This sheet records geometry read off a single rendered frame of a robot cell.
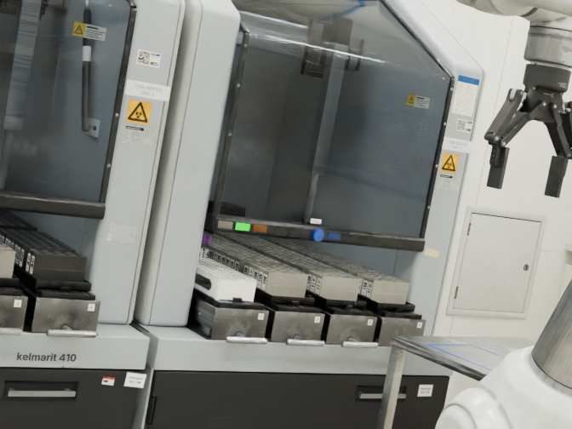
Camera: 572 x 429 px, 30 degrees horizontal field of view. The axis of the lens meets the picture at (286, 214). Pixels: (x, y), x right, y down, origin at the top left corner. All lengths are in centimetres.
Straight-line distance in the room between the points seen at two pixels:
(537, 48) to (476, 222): 256
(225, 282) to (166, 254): 14
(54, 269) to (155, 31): 53
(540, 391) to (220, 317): 104
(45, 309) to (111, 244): 22
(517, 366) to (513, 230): 303
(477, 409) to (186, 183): 107
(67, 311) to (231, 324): 38
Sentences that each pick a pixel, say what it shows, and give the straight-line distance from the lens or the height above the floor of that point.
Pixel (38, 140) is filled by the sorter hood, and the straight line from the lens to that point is 217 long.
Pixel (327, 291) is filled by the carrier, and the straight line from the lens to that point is 255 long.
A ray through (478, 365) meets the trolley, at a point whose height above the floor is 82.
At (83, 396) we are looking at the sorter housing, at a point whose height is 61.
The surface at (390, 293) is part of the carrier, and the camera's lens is 266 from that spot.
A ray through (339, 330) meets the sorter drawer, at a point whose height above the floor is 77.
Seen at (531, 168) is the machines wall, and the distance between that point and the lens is 449.
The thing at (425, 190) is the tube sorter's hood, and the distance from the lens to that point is 267.
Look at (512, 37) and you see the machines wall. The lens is 434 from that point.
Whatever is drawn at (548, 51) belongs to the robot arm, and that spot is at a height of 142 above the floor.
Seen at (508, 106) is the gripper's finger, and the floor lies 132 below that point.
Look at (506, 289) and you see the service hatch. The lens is 452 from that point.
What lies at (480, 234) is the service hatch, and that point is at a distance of 436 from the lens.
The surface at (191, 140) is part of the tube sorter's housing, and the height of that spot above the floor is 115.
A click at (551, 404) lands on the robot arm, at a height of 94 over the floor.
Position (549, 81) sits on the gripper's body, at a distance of 181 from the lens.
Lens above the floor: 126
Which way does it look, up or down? 6 degrees down
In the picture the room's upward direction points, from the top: 10 degrees clockwise
